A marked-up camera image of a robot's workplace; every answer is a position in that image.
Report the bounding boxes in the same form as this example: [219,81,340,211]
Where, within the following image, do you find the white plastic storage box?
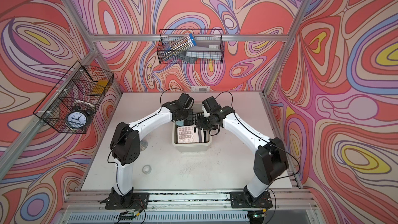
[172,104,212,152]

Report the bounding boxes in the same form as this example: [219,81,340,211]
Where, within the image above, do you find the dark maroon calculator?
[184,113,203,126]

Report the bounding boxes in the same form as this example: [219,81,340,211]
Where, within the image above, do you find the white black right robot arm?
[197,96,289,205]

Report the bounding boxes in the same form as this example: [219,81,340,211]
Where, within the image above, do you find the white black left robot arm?
[107,93,194,197]

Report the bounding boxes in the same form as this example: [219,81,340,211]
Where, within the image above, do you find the small pink calculator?
[177,125,205,144]

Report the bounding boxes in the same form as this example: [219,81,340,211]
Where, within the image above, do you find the white barcode label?
[191,86,210,92]

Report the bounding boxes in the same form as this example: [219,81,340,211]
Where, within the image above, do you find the grey stapler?
[186,46,222,60]

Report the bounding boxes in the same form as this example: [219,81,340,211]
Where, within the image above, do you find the clear tape roll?
[142,164,152,175]

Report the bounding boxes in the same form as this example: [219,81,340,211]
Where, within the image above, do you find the pencil tube blue cap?
[160,33,197,61]

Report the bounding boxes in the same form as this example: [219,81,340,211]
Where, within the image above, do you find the yellow sticky notes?
[90,80,109,96]

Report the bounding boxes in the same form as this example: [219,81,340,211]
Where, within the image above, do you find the black alarm clock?
[65,106,93,129]

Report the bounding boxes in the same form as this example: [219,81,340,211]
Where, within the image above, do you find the black wire basket back wall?
[157,28,224,64]

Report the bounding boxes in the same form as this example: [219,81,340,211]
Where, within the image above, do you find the black wire basket wall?
[33,61,114,134]
[157,28,224,64]

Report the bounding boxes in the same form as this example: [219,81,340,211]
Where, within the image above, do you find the black wire basket left wall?
[33,61,114,134]

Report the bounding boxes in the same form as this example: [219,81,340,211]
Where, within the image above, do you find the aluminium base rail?
[52,189,325,224]

